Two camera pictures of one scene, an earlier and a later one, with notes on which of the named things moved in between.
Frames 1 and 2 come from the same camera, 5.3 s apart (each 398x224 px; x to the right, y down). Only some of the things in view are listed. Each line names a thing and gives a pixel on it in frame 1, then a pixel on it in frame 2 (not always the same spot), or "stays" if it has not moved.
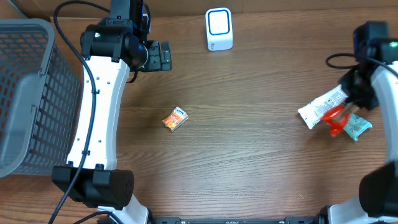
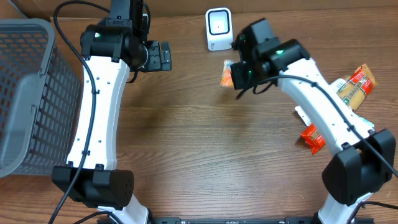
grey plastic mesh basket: [40, 101] stays
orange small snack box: [176, 119] → [226, 79]
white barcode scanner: [219, 28] stays
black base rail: [287, 220] stays
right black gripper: [354, 93] → [237, 78]
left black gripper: [151, 63] stays
